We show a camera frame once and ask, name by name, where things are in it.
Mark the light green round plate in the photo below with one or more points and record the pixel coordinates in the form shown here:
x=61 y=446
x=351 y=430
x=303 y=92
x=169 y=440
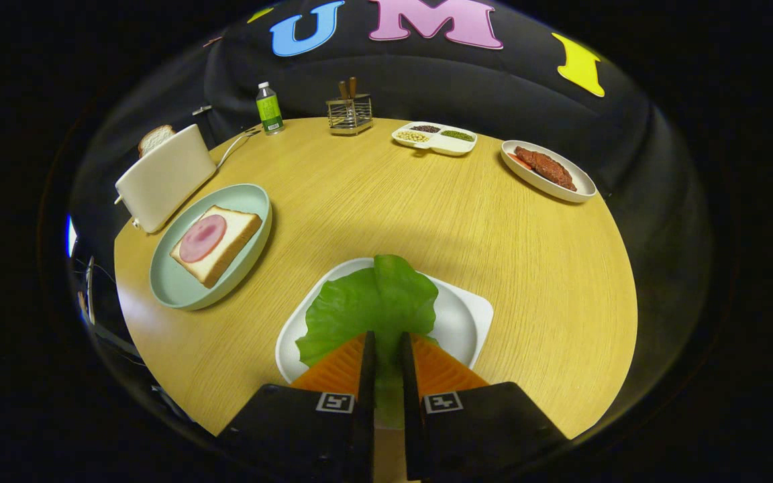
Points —
x=178 y=285

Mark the white square plate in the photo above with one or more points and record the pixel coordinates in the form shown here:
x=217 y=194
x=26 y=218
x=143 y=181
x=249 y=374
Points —
x=460 y=322

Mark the red cloth clip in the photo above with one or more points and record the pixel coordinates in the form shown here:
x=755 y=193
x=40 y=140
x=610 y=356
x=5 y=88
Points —
x=212 y=41

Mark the green lettuce leaf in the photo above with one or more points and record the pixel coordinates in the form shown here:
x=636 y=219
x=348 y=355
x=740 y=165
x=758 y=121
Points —
x=373 y=302

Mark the white toaster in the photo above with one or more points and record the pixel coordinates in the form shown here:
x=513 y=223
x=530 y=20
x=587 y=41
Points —
x=165 y=178

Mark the pile of green beans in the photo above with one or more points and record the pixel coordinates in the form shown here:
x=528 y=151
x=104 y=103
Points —
x=457 y=135

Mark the black backdrop cloth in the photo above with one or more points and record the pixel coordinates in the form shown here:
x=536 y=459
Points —
x=494 y=87

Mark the pink ham slice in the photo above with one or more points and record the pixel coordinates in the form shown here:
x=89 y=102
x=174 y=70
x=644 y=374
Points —
x=202 y=238

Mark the white oval plate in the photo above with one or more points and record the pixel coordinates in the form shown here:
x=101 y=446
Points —
x=581 y=188

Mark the white cloth clip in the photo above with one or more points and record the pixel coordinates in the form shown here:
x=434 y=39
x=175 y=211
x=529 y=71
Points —
x=202 y=109

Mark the green label plastic bottle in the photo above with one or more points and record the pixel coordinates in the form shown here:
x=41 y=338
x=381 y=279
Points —
x=270 y=114

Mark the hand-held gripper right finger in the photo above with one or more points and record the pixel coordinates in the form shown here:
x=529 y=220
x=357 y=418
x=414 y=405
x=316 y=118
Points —
x=408 y=382

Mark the round-topped white bread slice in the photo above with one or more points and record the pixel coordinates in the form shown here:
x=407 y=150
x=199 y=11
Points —
x=155 y=137

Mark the white divided dish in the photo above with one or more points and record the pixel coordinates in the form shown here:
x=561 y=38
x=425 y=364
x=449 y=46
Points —
x=450 y=144

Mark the square toast slice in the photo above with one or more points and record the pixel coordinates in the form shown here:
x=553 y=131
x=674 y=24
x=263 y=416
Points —
x=235 y=231

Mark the red-brown meat piece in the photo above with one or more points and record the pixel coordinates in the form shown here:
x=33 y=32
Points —
x=547 y=168

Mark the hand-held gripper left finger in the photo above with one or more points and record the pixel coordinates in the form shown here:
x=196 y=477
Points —
x=366 y=376

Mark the pile of yellow beans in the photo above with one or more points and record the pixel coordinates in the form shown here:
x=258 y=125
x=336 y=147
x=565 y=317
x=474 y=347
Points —
x=412 y=136

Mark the pile of dark beans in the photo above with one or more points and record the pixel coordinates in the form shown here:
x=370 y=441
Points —
x=425 y=128

